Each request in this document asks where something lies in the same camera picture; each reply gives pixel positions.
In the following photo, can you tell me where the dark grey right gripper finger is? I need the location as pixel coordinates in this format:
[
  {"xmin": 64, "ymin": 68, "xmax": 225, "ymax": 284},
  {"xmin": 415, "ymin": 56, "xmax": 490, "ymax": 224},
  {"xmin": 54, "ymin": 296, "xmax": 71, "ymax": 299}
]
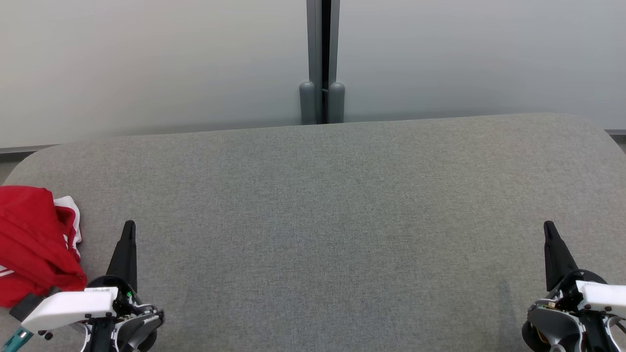
[{"xmin": 544, "ymin": 221, "xmax": 581, "ymax": 292}]

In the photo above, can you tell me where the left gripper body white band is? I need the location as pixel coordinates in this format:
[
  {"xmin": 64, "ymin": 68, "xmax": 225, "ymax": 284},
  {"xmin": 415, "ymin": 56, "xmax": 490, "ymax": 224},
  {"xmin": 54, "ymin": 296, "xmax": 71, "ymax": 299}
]
[{"xmin": 22, "ymin": 275, "xmax": 143, "ymax": 333}]

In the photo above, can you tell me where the teal plug black cable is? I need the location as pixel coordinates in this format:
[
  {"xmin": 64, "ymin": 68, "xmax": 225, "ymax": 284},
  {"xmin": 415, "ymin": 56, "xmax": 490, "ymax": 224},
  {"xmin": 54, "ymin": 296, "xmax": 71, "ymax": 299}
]
[{"xmin": 0, "ymin": 327, "xmax": 34, "ymax": 352}]

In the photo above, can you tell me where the grey partition frame post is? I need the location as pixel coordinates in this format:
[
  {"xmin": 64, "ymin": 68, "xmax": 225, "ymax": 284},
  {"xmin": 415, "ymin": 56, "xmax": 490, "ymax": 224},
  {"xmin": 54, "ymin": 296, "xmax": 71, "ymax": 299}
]
[{"xmin": 306, "ymin": 0, "xmax": 341, "ymax": 124}]

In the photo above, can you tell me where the red shirt with white sleeves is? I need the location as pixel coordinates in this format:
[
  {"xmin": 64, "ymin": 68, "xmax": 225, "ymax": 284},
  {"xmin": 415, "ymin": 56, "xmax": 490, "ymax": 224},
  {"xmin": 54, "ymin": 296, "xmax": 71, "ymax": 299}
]
[{"xmin": 0, "ymin": 186, "xmax": 88, "ymax": 308}]

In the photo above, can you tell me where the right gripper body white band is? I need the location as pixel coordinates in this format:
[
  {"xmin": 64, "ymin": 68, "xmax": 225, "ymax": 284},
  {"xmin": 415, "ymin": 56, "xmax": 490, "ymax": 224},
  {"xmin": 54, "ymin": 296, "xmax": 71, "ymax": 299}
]
[{"xmin": 552, "ymin": 270, "xmax": 626, "ymax": 319}]

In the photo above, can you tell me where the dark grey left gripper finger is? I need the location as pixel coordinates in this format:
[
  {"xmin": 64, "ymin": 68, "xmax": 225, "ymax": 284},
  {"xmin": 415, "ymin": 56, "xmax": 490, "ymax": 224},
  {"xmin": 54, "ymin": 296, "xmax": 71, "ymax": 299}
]
[{"xmin": 106, "ymin": 220, "xmax": 138, "ymax": 293}]

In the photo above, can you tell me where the grey cylindrical post foot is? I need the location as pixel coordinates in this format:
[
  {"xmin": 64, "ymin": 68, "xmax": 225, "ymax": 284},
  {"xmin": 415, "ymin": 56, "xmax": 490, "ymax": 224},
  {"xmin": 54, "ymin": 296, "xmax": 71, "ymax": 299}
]
[
  {"xmin": 299, "ymin": 81, "xmax": 317, "ymax": 126},
  {"xmin": 328, "ymin": 82, "xmax": 346, "ymax": 124}
]

